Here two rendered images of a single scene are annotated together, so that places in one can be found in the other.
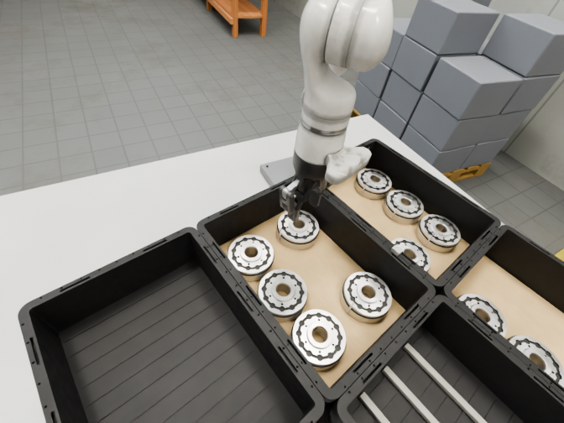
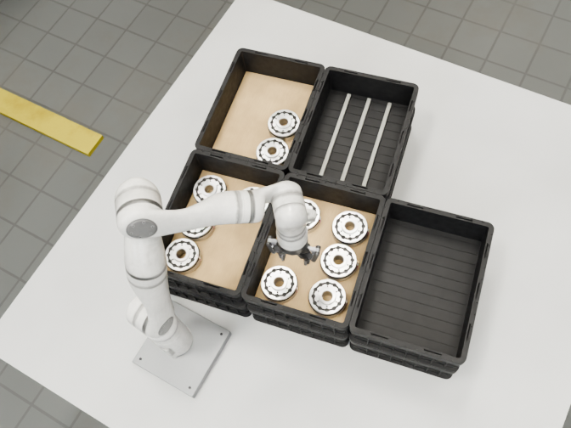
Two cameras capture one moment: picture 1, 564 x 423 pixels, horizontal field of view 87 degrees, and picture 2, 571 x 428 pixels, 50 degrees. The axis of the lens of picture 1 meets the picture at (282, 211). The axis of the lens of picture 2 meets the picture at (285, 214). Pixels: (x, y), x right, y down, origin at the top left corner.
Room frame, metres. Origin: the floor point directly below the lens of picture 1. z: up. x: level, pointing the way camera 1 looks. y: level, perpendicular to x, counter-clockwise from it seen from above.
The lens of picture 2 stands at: (0.55, 0.53, 2.47)
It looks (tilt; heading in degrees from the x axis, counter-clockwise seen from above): 64 degrees down; 256
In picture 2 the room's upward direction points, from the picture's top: 12 degrees counter-clockwise
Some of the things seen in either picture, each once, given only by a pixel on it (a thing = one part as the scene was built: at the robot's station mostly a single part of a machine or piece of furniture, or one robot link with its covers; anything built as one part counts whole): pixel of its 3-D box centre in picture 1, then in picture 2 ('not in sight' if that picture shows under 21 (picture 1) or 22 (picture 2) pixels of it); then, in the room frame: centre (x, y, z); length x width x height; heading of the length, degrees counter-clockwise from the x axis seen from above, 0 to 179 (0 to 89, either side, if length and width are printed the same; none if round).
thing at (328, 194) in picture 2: (306, 272); (315, 254); (0.33, -0.07, 0.87); 0.40 x 0.30 x 0.11; 46
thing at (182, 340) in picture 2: not in sight; (169, 333); (0.80, -0.07, 0.82); 0.09 x 0.09 x 0.17; 29
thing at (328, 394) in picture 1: (310, 258); (314, 247); (0.33, -0.07, 0.92); 0.40 x 0.30 x 0.02; 46
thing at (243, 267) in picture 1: (251, 253); (327, 296); (0.36, 0.05, 0.86); 0.10 x 0.10 x 0.01
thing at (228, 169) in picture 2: (390, 212); (218, 227); (0.55, -0.28, 0.87); 0.40 x 0.30 x 0.11; 46
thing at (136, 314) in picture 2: not in sight; (153, 318); (0.80, -0.07, 0.98); 0.09 x 0.09 x 0.17; 30
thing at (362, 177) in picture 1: (374, 180); (181, 254); (0.68, -0.25, 0.86); 0.10 x 0.10 x 0.01
